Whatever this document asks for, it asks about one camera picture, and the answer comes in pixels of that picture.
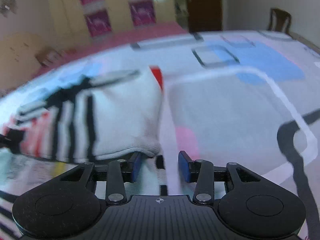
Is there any striped knit sweater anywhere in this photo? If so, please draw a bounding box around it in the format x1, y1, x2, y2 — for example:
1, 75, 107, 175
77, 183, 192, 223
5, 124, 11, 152
1, 66, 163, 164

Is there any patterned white bed sheet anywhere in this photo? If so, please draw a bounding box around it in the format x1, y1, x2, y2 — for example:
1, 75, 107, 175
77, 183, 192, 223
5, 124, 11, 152
1, 31, 319, 239

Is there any pink bed cover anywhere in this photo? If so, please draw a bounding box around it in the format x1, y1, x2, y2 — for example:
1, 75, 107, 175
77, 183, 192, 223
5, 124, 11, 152
32, 22, 188, 79

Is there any orange checked pillow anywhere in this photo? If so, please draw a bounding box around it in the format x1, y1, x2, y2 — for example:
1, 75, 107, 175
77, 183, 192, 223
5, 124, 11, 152
35, 47, 63, 67

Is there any cream arched headboard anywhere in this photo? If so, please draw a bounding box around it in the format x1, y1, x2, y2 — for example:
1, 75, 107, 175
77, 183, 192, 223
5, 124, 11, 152
0, 32, 47, 90

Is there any dark wooden door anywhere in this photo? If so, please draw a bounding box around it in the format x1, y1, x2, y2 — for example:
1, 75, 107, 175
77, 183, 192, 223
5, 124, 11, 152
186, 0, 222, 33

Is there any cream yellow wardrobe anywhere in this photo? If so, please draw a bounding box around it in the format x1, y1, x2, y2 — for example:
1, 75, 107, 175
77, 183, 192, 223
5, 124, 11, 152
48, 0, 176, 48

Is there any dark wooden chair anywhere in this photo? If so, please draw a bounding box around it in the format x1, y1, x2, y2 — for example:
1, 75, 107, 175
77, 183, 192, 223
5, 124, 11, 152
268, 8, 292, 35

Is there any ceiling light fixture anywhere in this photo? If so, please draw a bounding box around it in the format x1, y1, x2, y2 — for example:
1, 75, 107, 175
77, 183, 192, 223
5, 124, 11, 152
0, 0, 17, 17

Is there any right purple wall poster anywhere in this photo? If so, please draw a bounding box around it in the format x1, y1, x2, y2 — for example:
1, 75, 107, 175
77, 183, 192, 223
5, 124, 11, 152
128, 0, 156, 27

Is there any purple wall poster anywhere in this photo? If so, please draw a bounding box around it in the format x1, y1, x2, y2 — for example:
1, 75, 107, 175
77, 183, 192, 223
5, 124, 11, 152
128, 0, 156, 27
80, 0, 112, 38

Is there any left purple wall poster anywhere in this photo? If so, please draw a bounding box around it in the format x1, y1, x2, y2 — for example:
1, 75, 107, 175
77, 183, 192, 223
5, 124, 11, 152
80, 0, 112, 38

